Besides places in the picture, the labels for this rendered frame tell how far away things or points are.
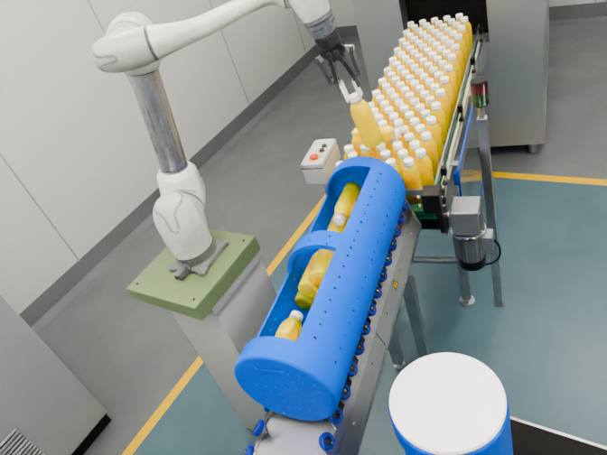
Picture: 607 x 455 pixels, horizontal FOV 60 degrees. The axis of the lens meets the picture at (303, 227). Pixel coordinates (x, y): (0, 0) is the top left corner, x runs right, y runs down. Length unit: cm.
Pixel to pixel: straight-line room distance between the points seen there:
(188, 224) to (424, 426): 101
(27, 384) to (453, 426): 202
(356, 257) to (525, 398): 130
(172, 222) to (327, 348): 76
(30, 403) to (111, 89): 243
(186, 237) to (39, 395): 129
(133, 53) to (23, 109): 242
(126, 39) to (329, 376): 108
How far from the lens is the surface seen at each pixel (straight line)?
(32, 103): 405
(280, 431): 157
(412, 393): 141
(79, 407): 302
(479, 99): 217
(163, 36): 164
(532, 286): 302
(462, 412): 137
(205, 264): 193
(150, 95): 187
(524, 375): 268
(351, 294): 148
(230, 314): 198
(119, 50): 166
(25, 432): 291
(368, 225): 165
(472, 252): 229
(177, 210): 184
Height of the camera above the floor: 221
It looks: 36 degrees down
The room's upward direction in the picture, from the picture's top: 20 degrees counter-clockwise
